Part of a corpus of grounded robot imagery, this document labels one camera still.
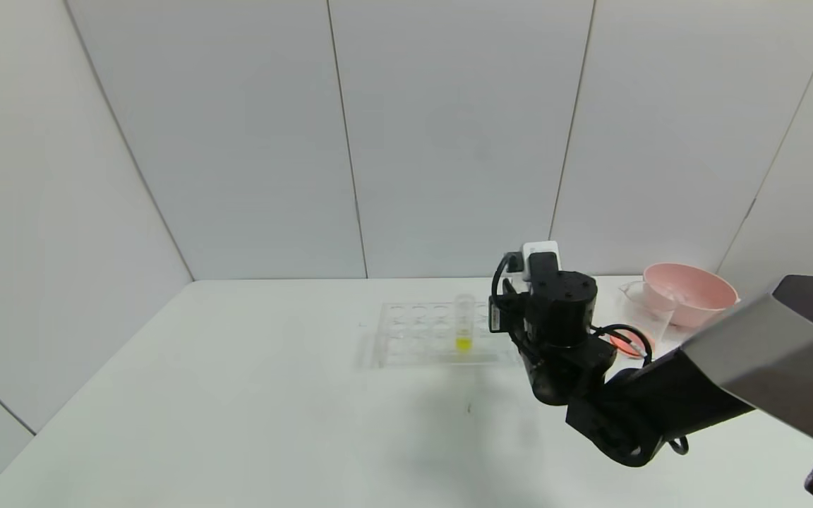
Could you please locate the clear acrylic test tube rack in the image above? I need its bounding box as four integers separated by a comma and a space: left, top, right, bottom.
375, 301, 529, 368

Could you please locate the yellow pigment test tube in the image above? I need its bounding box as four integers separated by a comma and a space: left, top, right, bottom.
452, 294, 476, 352

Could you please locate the clear plastic beaker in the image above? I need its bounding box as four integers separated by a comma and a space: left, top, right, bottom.
608, 280, 677, 361

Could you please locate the pink bowl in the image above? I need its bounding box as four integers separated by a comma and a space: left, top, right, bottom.
643, 262, 740, 329

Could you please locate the black camera cable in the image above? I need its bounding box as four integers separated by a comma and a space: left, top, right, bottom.
490, 252, 524, 306

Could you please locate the wrist camera with black bracket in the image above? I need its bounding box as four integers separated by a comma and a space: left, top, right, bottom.
521, 241, 563, 283

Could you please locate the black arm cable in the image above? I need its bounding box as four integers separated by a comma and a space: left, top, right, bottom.
589, 322, 656, 365

